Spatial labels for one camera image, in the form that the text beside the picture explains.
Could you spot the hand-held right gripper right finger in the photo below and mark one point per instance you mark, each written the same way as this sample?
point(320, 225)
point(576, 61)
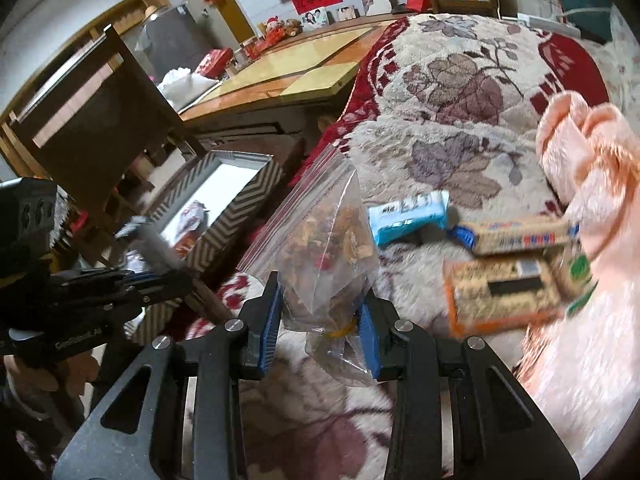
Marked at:
point(367, 332)

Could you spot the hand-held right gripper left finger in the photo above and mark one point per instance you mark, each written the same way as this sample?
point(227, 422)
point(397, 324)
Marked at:
point(272, 320)

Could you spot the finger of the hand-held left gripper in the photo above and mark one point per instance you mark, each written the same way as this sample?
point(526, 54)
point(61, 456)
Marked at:
point(120, 299)
point(115, 276)

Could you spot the clear zip bag of nuts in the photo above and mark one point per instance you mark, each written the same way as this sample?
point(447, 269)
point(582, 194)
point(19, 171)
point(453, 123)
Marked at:
point(325, 240)

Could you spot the clear bag of red dates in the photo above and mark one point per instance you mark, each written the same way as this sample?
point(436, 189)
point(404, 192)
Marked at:
point(192, 215)

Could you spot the chevron pattern storage box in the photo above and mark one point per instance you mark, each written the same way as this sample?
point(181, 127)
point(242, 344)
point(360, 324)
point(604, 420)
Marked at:
point(245, 195)

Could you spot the person's left hand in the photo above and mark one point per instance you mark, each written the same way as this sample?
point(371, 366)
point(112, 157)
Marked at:
point(65, 372)

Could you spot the blue white packet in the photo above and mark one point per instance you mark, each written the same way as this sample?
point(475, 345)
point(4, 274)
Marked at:
point(405, 220)

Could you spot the orange snack packet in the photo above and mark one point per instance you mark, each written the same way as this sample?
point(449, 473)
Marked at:
point(500, 310)

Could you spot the dark wooden chair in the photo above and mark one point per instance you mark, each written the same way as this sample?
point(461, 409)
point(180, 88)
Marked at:
point(100, 110)

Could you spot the beige packet with blue ends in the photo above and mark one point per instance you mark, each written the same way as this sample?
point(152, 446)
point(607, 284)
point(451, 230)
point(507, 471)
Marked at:
point(520, 237)

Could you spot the white plastic bag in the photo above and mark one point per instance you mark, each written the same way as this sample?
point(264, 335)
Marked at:
point(182, 85)

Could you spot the green white snack packet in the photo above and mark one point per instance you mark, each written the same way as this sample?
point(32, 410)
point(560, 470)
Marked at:
point(580, 267)

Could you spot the pink fleece blanket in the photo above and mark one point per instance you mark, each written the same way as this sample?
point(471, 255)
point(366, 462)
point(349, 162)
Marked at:
point(600, 360)

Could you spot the red gift box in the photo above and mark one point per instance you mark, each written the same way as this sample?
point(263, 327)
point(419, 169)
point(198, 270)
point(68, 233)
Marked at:
point(215, 62)

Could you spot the wooden table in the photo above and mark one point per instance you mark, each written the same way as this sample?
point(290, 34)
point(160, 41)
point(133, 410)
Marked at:
point(280, 70)

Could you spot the red beige floral blanket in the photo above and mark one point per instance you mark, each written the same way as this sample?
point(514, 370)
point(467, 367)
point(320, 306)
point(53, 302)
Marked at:
point(450, 85)

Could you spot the red jars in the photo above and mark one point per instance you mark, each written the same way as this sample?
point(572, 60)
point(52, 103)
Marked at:
point(250, 50)

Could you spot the plush toys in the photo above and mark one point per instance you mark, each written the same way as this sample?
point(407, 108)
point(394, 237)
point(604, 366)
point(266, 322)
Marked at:
point(282, 27)

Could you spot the small standing photo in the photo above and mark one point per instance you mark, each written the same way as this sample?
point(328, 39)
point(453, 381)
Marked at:
point(346, 13)
point(314, 17)

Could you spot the white power strip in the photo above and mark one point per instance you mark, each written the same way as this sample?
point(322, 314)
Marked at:
point(545, 21)

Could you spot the floral bedsheet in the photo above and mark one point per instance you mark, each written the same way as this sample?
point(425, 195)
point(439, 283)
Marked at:
point(622, 70)

